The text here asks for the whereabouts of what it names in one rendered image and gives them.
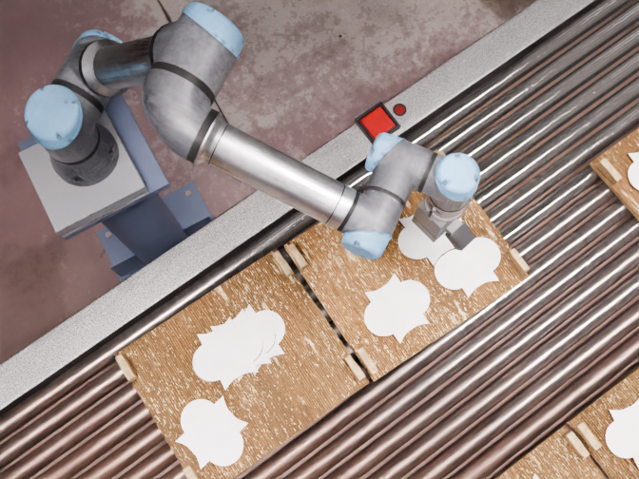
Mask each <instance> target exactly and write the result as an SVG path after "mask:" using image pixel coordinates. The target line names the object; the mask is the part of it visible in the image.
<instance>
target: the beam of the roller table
mask: <svg viewBox="0 0 639 479"><path fill-rule="evenodd" d="M602 1H603V0H536V1H534V2H533V3H531V4H530V5H528V6H527V7H526V8H524V9H523V10H522V11H520V12H519V13H517V14H516V15H514V16H513V17H511V18H510V19H508V20H507V21H505V22H504V23H502V24H501V25H500V26H498V27H497V28H495V29H493V30H492V31H490V32H489V33H487V34H486V35H484V36H483V37H481V38H480V39H478V40H477V41H476V42H474V43H473V44H471V45H470V46H468V47H467V48H465V49H463V50H462V51H460V52H459V53H458V54H457V55H455V56H454V57H453V58H451V59H450V60H448V61H447V62H445V63H444V64H442V65H441V66H439V67H437V68H436V69H434V70H433V71H431V72H430V73H429V74H427V75H426V76H424V77H423V78H421V79H420V80H418V81H417V82H415V83H414V84H412V85H411V86H409V87H407V88H406V89H405V90H403V91H402V92H400V93H399V94H398V95H397V96H395V97H394V98H392V99H391V100H389V101H388V102H386V103H385V104H384V105H385V106H386V107H387V109H388V110H389V111H390V112H391V114H392V115H393V116H394V117H395V119H396V120H397V121H398V122H399V124H400V129H399V130H397V131H396V132H395V133H393V134H392V135H395V136H398V137H400V138H405V137H406V136H408V135H409V134H410V133H412V132H413V131H415V130H416V129H418V128H419V127H421V126H422V125H424V124H425V123H427V122H428V121H430V120H431V119H433V118H434V117H435V116H436V115H437V114H439V113H440V112H442V111H443V110H445V109H446V108H448V107H449V106H450V105H452V104H454V103H455V102H457V101H458V100H460V99H461V98H462V97H464V96H465V95H467V94H468V93H470V92H471V91H473V90H474V89H475V88H477V87H478V86H480V85H482V84H483V83H485V82H486V81H487V80H489V79H490V78H492V77H493V76H495V74H497V73H498V72H500V71H501V70H502V69H504V68H505V67H507V66H509V65H510V64H512V63H513V62H514V61H516V60H517V59H519V58H520V57H522V56H523V55H525V54H526V53H527V52H529V51H530V50H532V49H533V48H535V47H537V46H538V45H539V44H541V43H542V42H544V41H545V40H547V39H548V38H550V37H551V36H552V35H554V34H555V33H557V32H558V31H559V30H561V29H562V28H564V27H565V26H566V25H568V24H569V23H571V22H572V21H574V20H575V19H577V18H578V17H579V16H581V15H582V14H584V13H585V12H587V11H588V10H590V9H591V8H593V7H594V6H596V5H597V4H599V3H600V2H602ZM396 104H403V105H405V106H406V109H407V111H406V113H405V114H404V115H403V116H397V115H396V114H395V113H394V112H393V107H394V105H396ZM371 147H372V144H371V142H370V141H369V140H368V139H367V137H366V136H365V135H364V134H363V132H362V131H361V130H360V129H359V127H358V126H357V125H356V124H354V125H352V126H350V127H349V128H347V129H346V130H344V131H343V132H341V133H340V134H338V136H336V137H335V138H333V139H332V140H331V141H329V142H328V143H326V144H324V145H323V146H321V147H320V148H318V149H317V150H315V151H314V152H312V153H311V154H309V155H308V156H307V157H305V158H304V159H302V160H301V161H300V162H302V163H305V164H307V165H309V166H311V167H313V168H315V169H317V170H318V171H319V172H321V173H323V174H325V175H327V176H329V177H331V178H333V179H335V180H337V181H339V182H341V181H343V180H344V179H345V178H347V177H348V176H350V175H351V174H353V173H354V172H356V171H357V170H359V169H360V168H361V167H363V166H364V165H365V163H366V159H367V156H368V154H369V152H370V149H371ZM298 211H299V210H297V209H295V208H293V207H291V206H289V205H287V204H285V203H284V202H282V201H279V200H277V199H275V198H273V197H271V196H269V195H267V194H265V193H263V192H261V191H260V190H257V191H255V192H254V193H252V194H251V195H249V196H248V197H246V198H245V199H243V200H242V201H240V202H238V203H237V204H236V205H234V206H233V207H231V208H230V209H228V210H227V211H225V212H224V213H222V214H221V215H219V216H218V217H217V218H216V219H214V220H213V221H211V222H210V223H208V224H207V225H205V226H204V227H202V228H201V229H199V230H198V231H196V232H195V233H193V234H192V235H190V236H189V237H187V238H186V239H184V240H183V241H181V242H180V243H178V244H177V245H175V246H174V247H172V248H171V249H169V250H168V251H166V252H165V253H163V254H162V255H161V256H159V257H158V258H156V259H154V260H153V261H151V262H150V263H149V264H148V265H146V266H145V267H143V268H142V269H140V270H139V271H138V272H136V273H135V274H133V275H132V276H130V277H129V278H127V279H125V280H124V281H122V282H121V283H119V284H118V285H116V286H115V287H114V288H112V289H111V290H109V291H108V292H106V293H105V294H103V295H102V296H100V297H98V298H97V299H95V300H94V301H92V302H91V303H90V304H89V305H88V306H86V307H85V308H83V309H82V310H80V311H79V312H77V313H76V314H74V315H73V316H71V317H69V318H68V319H67V320H65V321H64V322H62V323H61V324H59V325H58V326H56V327H55V328H53V329H52V330H50V331H49V332H47V333H46V334H44V335H43V336H41V337H40V338H38V339H37V340H35V341H34V342H32V343H31V344H29V345H28V346H27V347H26V348H24V349H23V350H21V351H20V352H18V353H17V354H15V355H14V356H12V357H11V358H9V359H8V360H6V361H5V362H3V363H2V364H0V416H2V415H3V414H5V413H6V412H8V411H9V410H11V409H12V408H14V407H15V406H17V405H18V404H20V403H21V402H23V401H24V400H25V399H27V398H28V397H30V396H31V395H33V394H34V393H36V392H37V391H39V390H40V389H42V388H43V387H45V386H46V385H47V384H48V383H49V382H51V381H52V380H54V379H55V378H57V377H58V376H60V375H61V374H63V373H64V372H66V371H67V370H69V369H70V368H72V367H73V366H74V365H76V364H77V363H79V362H80V361H82V360H83V359H85V358H86V357H88V356H89V355H90V354H92V353H94V352H95V351H97V350H98V349H100V348H101V347H102V346H104V345H105V344H107V343H108V342H109V341H110V340H112V339H113V338H114V337H116V336H117V335H119V334H121V333H122V332H124V331H125V330H126V329H128V328H129V327H131V326H132V325H134V324H135V323H137V322H138V321H139V320H141V319H142V318H144V317H145V316H147V315H149V314H150V313H151V312H153V311H154V310H156V309H157V308H159V307H160V306H162V305H163V304H165V303H166V302H167V301H169V300H170V299H172V298H173V297H175V296H176V295H178V294H179V293H180V292H181V291H183V290H184V289H186V288H187V287H189V286H190V285H191V284H193V283H194V282H196V281H197V280H199V279H200V278H202V277H203V276H205V275H206V274H208V273H209V272H211V271H212V270H214V269H215V268H216V267H218V266H219V265H221V264H222V263H224V262H225V261H227V260H228V259H230V258H231V257H233V256H234V255H236V254H237V253H239V252H240V251H241V250H242V249H243V248H245V247H246V246H248V245H249V244H251V243H252V242H254V241H255V240H257V239H258V238H260V237H261V236H263V235H264V234H266V233H267V232H268V231H270V230H271V229H273V228H274V227H276V226H277V225H279V224H280V223H281V222H283V221H284V220H286V219H288V218H289V217H291V216H292V215H294V214H295V213H296V212H298Z"/></svg>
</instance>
